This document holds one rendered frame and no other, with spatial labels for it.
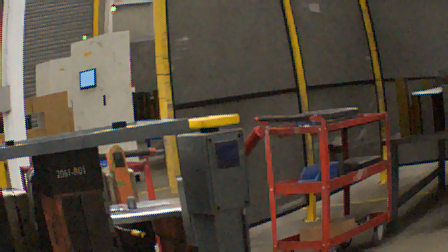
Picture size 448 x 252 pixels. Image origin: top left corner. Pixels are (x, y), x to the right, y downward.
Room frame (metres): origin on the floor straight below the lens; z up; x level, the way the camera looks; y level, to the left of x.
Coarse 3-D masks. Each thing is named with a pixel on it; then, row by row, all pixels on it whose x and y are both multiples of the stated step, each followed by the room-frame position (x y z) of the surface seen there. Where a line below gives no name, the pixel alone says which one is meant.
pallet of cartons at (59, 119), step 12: (48, 96) 14.67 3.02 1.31; (60, 96) 14.67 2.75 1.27; (24, 108) 15.11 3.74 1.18; (36, 108) 14.89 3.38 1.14; (48, 108) 14.68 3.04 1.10; (60, 108) 14.66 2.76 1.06; (72, 108) 14.99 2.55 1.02; (48, 120) 14.68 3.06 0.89; (60, 120) 14.62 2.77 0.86; (72, 120) 14.96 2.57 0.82; (36, 132) 14.92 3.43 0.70; (48, 132) 14.71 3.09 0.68; (60, 132) 14.59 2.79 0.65
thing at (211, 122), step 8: (192, 120) 1.34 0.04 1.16; (200, 120) 1.32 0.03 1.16; (208, 120) 1.32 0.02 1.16; (216, 120) 1.33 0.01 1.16; (224, 120) 1.34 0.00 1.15; (232, 120) 1.34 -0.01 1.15; (192, 128) 1.34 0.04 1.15; (200, 128) 1.36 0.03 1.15; (208, 128) 1.34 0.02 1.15; (216, 128) 1.35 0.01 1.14
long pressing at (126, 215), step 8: (160, 200) 1.76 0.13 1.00; (168, 200) 1.75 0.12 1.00; (176, 200) 1.75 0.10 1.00; (112, 208) 1.66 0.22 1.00; (120, 208) 1.66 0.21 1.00; (152, 208) 1.65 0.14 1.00; (160, 208) 1.64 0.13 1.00; (168, 208) 1.64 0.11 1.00; (176, 208) 1.61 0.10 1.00; (112, 216) 1.52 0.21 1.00; (120, 216) 1.53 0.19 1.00; (128, 216) 1.54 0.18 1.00; (136, 216) 1.55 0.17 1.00; (144, 216) 1.56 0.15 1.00; (152, 216) 1.57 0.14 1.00; (160, 216) 1.58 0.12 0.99; (168, 216) 1.59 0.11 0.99; (176, 216) 1.60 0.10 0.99
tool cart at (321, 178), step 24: (264, 120) 5.17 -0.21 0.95; (288, 120) 5.04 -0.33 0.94; (312, 120) 4.92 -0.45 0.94; (336, 120) 5.23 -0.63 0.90; (360, 120) 5.24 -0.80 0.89; (384, 120) 5.48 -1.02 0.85; (312, 168) 5.29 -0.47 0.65; (336, 168) 5.24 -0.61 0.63; (360, 168) 5.30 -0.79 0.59; (384, 168) 5.42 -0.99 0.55; (288, 192) 5.19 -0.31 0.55; (312, 192) 5.05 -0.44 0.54; (360, 216) 5.46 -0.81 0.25; (384, 216) 5.42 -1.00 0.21; (288, 240) 5.35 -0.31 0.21; (312, 240) 5.16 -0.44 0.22; (336, 240) 5.04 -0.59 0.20
